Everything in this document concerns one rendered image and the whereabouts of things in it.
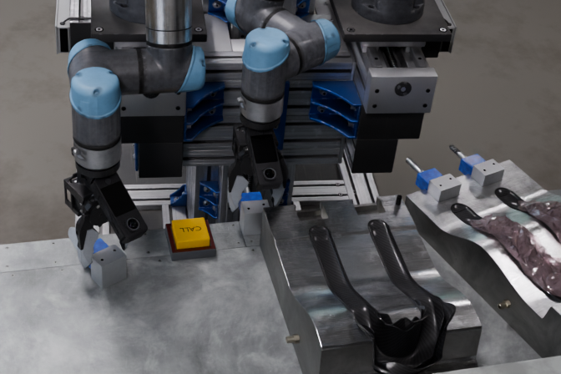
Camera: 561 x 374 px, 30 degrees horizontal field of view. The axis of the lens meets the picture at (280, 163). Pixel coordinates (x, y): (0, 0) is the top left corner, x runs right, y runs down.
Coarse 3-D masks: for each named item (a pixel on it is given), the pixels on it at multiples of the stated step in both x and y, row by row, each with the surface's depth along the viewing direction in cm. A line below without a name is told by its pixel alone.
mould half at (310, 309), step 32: (288, 224) 184; (320, 224) 184; (352, 224) 185; (288, 256) 178; (352, 256) 179; (416, 256) 180; (288, 288) 173; (320, 288) 172; (384, 288) 172; (448, 288) 171; (288, 320) 175; (320, 320) 160; (352, 320) 160; (320, 352) 157; (352, 352) 158; (448, 352) 163
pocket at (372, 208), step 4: (376, 200) 192; (380, 200) 191; (364, 204) 192; (368, 204) 192; (372, 204) 192; (376, 204) 192; (380, 204) 191; (356, 208) 191; (360, 208) 192; (364, 208) 192; (368, 208) 192; (372, 208) 192; (376, 208) 193; (380, 208) 191; (360, 212) 192; (364, 212) 192; (368, 212) 192; (372, 212) 192; (376, 212) 192; (380, 212) 191; (384, 212) 189
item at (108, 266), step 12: (96, 240) 183; (96, 252) 179; (108, 252) 179; (120, 252) 180; (96, 264) 178; (108, 264) 177; (120, 264) 179; (96, 276) 180; (108, 276) 179; (120, 276) 181
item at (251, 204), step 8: (248, 192) 198; (256, 192) 197; (240, 200) 195; (248, 200) 195; (256, 200) 193; (264, 200) 194; (240, 208) 193; (248, 208) 192; (256, 208) 192; (240, 216) 194; (248, 216) 191; (256, 216) 191; (240, 224) 195; (248, 224) 192; (256, 224) 192; (248, 232) 193; (256, 232) 194
